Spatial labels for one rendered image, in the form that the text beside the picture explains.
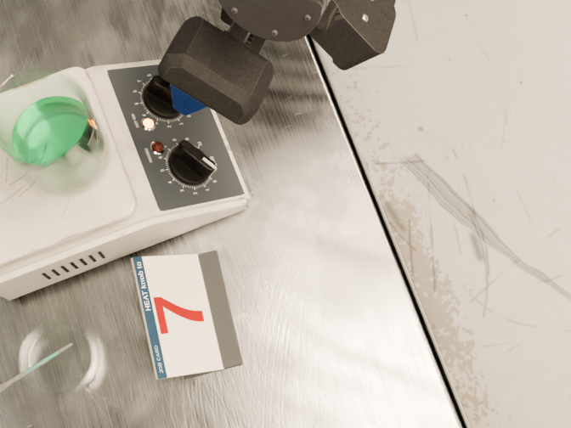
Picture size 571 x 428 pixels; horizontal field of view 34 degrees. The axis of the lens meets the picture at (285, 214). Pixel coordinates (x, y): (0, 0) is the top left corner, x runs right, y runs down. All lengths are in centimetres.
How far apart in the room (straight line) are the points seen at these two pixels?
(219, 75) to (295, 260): 23
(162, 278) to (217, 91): 20
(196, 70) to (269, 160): 22
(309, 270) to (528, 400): 19
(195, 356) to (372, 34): 27
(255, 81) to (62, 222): 19
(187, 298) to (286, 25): 29
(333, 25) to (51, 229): 24
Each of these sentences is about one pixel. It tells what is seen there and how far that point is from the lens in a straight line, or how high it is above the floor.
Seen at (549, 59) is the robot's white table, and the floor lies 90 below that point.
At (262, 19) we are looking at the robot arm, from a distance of 48.
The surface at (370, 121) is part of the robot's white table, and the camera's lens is 76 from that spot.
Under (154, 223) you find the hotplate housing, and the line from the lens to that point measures 67.
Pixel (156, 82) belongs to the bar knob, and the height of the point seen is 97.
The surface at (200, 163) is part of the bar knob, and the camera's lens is 68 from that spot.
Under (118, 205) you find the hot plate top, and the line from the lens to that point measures 65.
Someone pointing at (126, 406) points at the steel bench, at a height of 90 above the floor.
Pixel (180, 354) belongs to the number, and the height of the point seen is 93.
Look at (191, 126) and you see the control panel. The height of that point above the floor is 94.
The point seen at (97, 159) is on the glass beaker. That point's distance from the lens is 63.
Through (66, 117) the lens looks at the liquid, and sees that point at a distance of 64.
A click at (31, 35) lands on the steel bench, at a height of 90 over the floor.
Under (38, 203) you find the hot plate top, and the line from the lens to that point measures 67.
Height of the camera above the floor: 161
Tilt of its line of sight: 75 degrees down
